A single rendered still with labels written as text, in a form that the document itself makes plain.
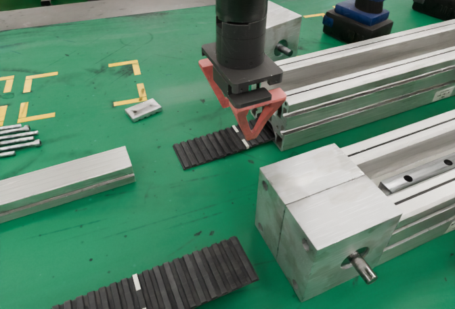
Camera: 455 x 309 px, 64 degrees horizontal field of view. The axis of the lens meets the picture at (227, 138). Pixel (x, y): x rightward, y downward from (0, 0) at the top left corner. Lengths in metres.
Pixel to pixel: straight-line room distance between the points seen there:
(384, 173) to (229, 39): 0.23
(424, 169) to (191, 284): 0.28
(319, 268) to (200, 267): 0.11
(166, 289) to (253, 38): 0.27
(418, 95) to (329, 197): 0.33
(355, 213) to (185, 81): 0.41
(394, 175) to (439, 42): 0.34
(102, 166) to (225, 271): 0.21
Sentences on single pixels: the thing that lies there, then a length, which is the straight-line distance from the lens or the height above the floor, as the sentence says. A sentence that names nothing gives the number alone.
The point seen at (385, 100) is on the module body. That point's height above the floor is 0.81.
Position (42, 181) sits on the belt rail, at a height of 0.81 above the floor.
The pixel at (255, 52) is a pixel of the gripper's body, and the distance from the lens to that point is 0.42.
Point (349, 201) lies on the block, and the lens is 0.35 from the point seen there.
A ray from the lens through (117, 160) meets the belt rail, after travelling 0.48.
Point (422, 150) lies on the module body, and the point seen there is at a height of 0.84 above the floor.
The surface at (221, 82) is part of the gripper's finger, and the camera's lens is 0.43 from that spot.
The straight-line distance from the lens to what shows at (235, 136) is 0.53.
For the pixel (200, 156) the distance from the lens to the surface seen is 0.50.
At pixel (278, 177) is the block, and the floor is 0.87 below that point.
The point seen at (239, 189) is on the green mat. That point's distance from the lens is 0.46.
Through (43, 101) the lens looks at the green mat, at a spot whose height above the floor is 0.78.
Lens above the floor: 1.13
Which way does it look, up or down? 42 degrees down
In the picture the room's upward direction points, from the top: straight up
